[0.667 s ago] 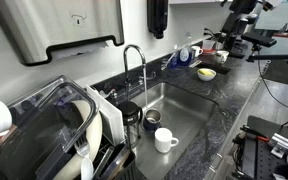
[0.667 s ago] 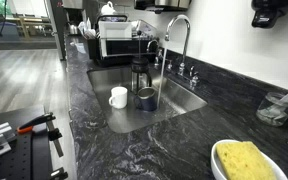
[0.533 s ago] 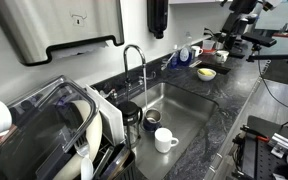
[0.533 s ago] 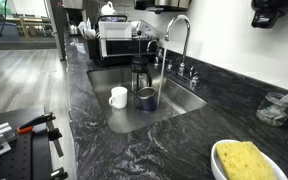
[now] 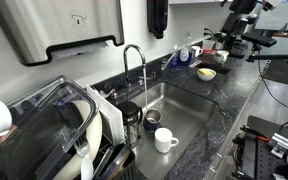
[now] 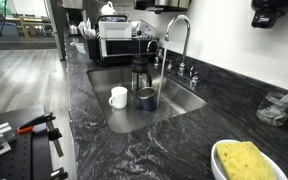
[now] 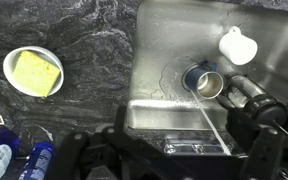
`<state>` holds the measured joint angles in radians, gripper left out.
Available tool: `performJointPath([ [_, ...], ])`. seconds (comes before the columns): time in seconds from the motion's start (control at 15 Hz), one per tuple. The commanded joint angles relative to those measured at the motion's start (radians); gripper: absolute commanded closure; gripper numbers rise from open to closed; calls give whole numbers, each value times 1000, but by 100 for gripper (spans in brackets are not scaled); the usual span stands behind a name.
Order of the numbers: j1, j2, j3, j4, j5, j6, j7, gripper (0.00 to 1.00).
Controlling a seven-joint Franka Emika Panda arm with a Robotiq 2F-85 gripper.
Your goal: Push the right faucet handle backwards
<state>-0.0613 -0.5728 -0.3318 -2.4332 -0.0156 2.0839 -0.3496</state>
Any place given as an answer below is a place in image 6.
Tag bar clamp with orange handle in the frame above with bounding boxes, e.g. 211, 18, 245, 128
16, 111, 65, 158

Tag stainless steel refrigerator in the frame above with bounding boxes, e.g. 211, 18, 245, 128
45, 0, 68, 62

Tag blue bin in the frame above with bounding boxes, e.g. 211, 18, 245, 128
0, 21, 20, 43

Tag wooden table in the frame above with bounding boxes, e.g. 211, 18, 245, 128
0, 14, 53, 41

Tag steel kettle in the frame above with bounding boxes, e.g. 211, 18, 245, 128
67, 22, 80, 36

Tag black steel countertop appliance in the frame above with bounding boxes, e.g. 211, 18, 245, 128
133, 0, 192, 15

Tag dark blue steel mug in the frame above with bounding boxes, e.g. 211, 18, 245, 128
132, 86, 159, 112

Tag small chrome curved tap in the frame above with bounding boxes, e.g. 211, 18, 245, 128
146, 39, 163, 70

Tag clear glass jar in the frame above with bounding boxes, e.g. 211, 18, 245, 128
255, 91, 288, 127

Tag black dish rack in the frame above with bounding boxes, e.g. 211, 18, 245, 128
86, 14, 161, 68

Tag black clamp knob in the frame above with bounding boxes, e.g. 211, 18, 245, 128
49, 167, 69, 180

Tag white ceramic mug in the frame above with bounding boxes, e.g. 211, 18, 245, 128
108, 86, 129, 110

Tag white crumpled bags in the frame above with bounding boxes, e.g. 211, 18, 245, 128
78, 17, 98, 40

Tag yellow sponge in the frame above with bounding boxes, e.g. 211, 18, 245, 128
215, 141, 278, 180

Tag white jug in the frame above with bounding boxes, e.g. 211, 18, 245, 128
100, 0, 118, 17

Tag clear plastic container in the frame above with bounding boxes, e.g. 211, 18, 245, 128
130, 19, 158, 40

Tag stainless steel sink basin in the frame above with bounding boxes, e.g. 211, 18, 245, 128
86, 64, 208, 134

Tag black glass french press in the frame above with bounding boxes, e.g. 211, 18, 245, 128
130, 30, 153, 95

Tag white square plate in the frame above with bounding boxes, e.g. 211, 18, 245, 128
98, 20, 133, 58

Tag white ceramic bowl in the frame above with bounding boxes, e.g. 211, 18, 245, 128
210, 139, 288, 180

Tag chrome faucet handle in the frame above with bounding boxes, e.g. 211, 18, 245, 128
188, 65, 201, 89
165, 59, 174, 72

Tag black perforated breadboard table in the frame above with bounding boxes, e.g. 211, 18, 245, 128
0, 105, 55, 180

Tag chrome gooseneck faucet spout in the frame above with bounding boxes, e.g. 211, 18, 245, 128
164, 14, 192, 77

